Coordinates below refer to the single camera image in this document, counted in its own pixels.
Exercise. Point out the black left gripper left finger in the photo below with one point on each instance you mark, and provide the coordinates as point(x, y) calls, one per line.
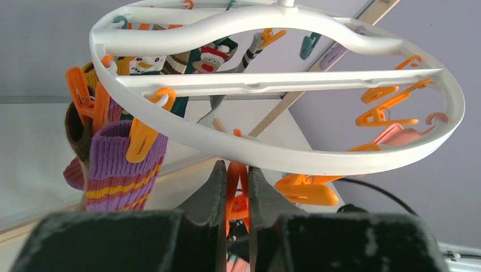
point(191, 237)

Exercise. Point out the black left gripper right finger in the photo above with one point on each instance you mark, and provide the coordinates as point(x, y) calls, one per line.
point(285, 238)

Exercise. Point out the orange clothespin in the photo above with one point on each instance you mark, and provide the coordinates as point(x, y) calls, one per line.
point(376, 117)
point(237, 197)
point(301, 188)
point(142, 137)

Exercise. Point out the purple striped sock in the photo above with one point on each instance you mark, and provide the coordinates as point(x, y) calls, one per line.
point(113, 183)

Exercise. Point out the white round sock hanger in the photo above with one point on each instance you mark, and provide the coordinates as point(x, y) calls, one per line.
point(152, 28)

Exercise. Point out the red sock purple toe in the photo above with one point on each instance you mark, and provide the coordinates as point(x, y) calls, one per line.
point(76, 173)

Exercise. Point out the pink clothespin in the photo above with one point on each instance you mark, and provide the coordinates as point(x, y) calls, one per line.
point(396, 134)

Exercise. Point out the tan brown ribbed sock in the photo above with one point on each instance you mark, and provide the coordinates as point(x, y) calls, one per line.
point(78, 135)

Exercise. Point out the green christmas hanging sock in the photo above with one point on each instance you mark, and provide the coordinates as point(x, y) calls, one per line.
point(204, 60)

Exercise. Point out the purple clothespin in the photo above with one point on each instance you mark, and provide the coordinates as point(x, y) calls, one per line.
point(332, 56)

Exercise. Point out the teal clothespin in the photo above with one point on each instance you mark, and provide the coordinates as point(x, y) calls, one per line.
point(308, 44)

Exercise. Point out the grey striped hanging sock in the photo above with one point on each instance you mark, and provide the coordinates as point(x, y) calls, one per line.
point(217, 99)

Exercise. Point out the wooden drying rack frame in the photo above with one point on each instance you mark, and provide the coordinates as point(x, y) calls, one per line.
point(371, 14)

